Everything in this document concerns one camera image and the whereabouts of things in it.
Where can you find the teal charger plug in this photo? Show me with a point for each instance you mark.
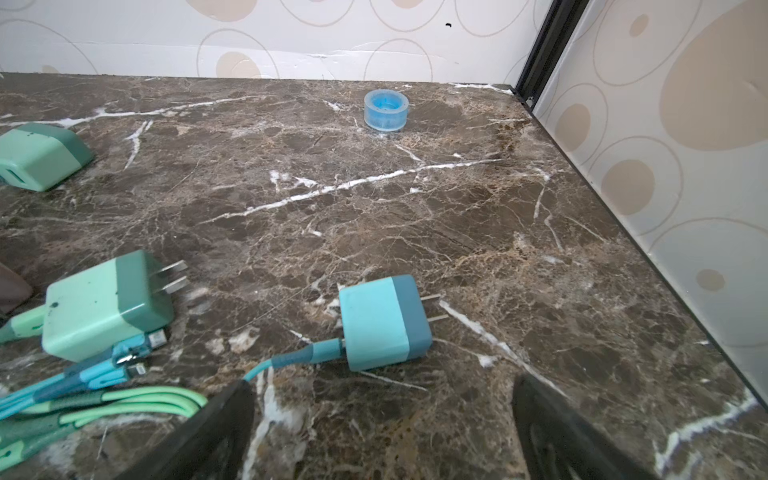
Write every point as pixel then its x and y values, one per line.
pixel 384 323

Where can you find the blue tape roll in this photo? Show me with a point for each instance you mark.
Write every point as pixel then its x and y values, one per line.
pixel 386 110

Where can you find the green charger far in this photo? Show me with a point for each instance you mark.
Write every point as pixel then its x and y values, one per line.
pixel 37 157

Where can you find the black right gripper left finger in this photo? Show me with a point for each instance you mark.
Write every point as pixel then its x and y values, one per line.
pixel 210 445

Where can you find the green charger near teal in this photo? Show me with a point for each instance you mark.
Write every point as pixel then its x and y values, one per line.
pixel 89 312

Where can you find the pink charger plug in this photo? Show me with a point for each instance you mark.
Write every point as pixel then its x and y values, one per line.
pixel 14 290

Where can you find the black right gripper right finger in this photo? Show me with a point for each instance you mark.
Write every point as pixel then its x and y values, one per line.
pixel 558 443

